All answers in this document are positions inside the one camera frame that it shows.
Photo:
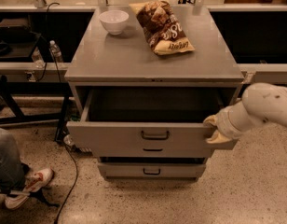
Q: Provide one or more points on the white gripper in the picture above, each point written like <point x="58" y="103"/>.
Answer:
<point x="224" y="124"/>

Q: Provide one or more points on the grey top drawer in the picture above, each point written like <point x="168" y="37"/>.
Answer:
<point x="149" y="118"/>

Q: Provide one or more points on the grey drawer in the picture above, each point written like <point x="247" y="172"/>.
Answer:
<point x="154" y="152"/>
<point x="151" y="170"/>
<point x="149" y="118"/>

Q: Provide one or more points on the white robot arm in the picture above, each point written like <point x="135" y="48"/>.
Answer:
<point x="260" y="103"/>

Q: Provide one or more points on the grey metal drawer cabinet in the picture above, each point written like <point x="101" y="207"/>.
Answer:
<point x="125" y="60"/>

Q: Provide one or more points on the grey bottom drawer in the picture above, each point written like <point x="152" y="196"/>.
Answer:
<point x="151" y="170"/>

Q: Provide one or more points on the grey middle drawer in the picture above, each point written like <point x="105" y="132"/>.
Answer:
<point x="154" y="152"/>

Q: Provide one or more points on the brown chip bag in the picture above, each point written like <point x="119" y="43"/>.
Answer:
<point x="162" y="30"/>

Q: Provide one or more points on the white ceramic bowl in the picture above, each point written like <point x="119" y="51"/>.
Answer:
<point x="114" y="21"/>

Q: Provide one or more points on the bin with trash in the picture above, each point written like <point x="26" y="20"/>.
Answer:
<point x="63" y="136"/>

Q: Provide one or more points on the clear plastic water bottle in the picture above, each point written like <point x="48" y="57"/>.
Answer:
<point x="55" y="51"/>

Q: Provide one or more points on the blue jeans leg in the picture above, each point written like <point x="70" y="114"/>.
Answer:
<point x="11" y="171"/>

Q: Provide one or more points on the black metal stand frame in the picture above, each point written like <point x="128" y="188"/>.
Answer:
<point x="46" y="89"/>

